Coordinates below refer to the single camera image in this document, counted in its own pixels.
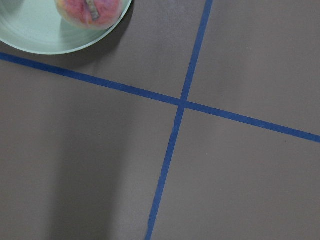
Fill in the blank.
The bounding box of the pink yellow peach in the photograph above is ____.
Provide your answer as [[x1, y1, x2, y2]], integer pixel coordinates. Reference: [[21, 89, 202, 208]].
[[55, 0, 124, 30]]

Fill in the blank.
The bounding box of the green plate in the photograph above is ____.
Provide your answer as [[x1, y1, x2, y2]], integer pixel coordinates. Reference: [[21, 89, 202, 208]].
[[0, 0, 132, 55]]

